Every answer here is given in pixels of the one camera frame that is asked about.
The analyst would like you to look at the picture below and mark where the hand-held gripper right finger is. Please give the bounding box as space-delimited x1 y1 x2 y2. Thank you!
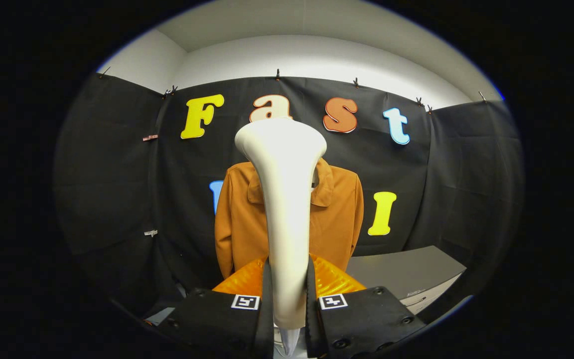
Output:
307 254 426 359

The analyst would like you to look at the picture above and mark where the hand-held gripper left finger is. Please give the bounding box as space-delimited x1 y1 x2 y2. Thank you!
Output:
155 255 274 359

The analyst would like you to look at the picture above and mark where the orange button-up shirt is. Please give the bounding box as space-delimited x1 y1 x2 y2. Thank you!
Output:
214 159 364 280

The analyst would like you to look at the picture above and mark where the white garment steamer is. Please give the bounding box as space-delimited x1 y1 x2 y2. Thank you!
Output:
235 118 327 358

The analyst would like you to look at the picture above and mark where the grey cabinet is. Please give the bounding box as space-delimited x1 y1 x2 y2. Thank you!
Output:
345 245 467 315

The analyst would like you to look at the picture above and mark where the black backdrop cloth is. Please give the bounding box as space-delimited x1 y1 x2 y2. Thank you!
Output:
53 72 524 325

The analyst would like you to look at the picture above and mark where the row of black clips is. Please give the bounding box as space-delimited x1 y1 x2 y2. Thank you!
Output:
99 68 488 114

